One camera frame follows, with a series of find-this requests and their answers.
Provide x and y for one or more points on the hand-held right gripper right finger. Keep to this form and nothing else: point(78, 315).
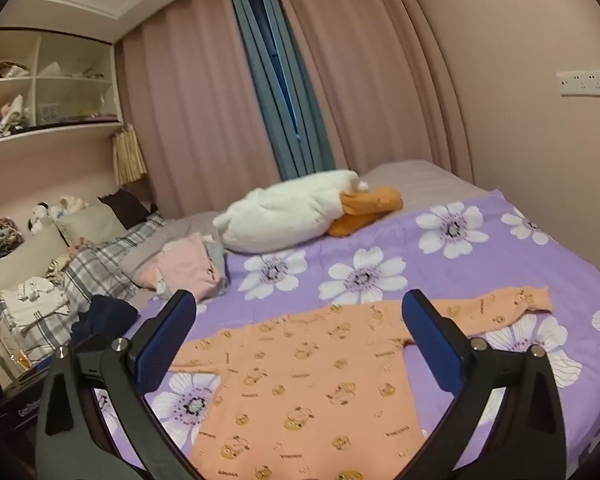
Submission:
point(432, 341)

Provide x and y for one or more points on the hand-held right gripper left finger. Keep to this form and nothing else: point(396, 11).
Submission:
point(162, 341)

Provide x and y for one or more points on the orange printed baby romper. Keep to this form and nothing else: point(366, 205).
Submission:
point(305, 375)

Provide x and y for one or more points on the pile of pink clothes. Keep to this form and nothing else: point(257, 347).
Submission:
point(185, 265)

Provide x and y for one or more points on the white folded clothes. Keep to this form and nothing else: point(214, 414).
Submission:
point(35, 300)

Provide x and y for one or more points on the mixed clothes heap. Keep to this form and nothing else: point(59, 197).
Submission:
point(7, 117)

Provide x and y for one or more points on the crumpled patterned clothes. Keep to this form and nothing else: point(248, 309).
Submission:
point(5, 70)

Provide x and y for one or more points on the navy blue cloth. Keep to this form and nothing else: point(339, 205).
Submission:
point(110, 315)

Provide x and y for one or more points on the purple floral blanket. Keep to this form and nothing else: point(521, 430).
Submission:
point(405, 260)

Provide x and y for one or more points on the grey plaid blanket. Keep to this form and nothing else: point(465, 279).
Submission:
point(100, 265)

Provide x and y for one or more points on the dark brown pillow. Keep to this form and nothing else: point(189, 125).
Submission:
point(127, 210)

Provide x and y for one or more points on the beige pillow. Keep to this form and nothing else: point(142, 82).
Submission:
point(90, 222)
point(20, 265)

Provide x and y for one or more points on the black box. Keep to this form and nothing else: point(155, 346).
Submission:
point(20, 405)

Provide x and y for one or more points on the small beige plush toy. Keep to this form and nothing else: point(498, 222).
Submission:
point(74, 204)

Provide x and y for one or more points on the black and white plush toy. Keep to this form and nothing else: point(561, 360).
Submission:
point(42, 217)

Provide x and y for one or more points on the white duck plush toy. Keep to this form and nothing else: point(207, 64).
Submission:
point(280, 215)

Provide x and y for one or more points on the yellow fringed cloth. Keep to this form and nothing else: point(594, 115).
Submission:
point(128, 155)

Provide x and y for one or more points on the patterned crumpled cloth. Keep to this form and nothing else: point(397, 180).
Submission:
point(0, 240)

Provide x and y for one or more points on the pink curtain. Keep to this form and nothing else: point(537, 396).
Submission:
point(380, 70)
point(190, 110)

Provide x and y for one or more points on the blue framed window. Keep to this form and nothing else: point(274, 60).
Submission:
point(275, 85)

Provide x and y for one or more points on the white wall shelf unit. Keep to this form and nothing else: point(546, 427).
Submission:
point(72, 129)

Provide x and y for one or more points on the white wall socket strip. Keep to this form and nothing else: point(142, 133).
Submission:
point(587, 82)

